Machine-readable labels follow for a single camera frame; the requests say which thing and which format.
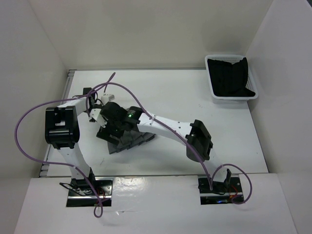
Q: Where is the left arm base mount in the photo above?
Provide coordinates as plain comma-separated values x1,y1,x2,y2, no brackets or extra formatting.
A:
59,177,113,207

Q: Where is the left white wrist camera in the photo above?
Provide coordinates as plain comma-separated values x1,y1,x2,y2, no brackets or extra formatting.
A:
100,94,115,105

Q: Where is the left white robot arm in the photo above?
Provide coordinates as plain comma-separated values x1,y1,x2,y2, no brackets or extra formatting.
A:
45,88,97,195

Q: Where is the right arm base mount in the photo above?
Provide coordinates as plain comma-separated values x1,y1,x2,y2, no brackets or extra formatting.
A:
198,176,244,205

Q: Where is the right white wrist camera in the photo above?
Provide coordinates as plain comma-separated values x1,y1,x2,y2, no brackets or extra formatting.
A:
89,108,107,128

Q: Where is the black skirt in basket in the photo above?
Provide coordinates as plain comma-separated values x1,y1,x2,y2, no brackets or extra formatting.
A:
207,58,255,98

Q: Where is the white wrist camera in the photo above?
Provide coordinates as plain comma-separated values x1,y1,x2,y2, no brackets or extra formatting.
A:
89,108,107,128
100,94,115,105

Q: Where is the white plastic laundry basket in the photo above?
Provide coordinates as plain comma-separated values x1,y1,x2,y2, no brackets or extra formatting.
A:
204,54,258,103

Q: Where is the grey pleated skirt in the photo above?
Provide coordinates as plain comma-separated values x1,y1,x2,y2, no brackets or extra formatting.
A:
107,107,156,155

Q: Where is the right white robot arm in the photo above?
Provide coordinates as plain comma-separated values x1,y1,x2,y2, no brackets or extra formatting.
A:
89,101,222,173

